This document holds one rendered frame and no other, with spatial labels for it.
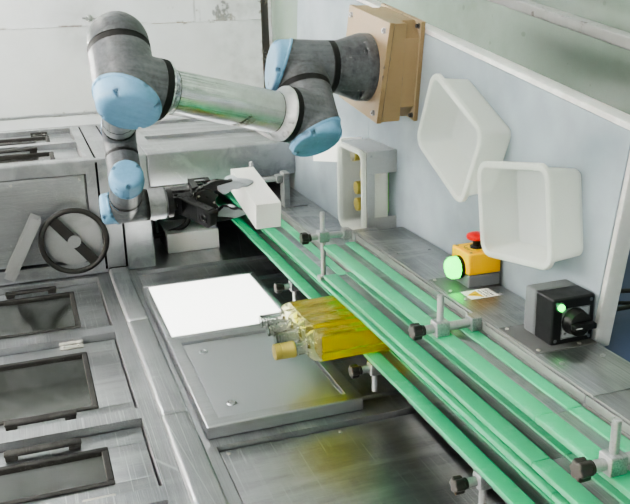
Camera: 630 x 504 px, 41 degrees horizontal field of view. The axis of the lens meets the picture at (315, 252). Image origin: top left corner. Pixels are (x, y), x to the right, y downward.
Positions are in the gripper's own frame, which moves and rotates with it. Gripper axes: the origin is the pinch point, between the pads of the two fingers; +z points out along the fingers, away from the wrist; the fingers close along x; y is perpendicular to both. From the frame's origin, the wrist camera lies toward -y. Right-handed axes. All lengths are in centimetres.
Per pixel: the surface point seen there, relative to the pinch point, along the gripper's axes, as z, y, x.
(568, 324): 28, -89, -11
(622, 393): 26, -106, -10
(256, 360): -4.7, -22.1, 32.5
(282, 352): -5.4, -45.1, 15.6
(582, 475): 9, -120, -12
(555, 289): 29, -83, -14
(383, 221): 30.9, -11.4, 5.4
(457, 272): 25, -58, -5
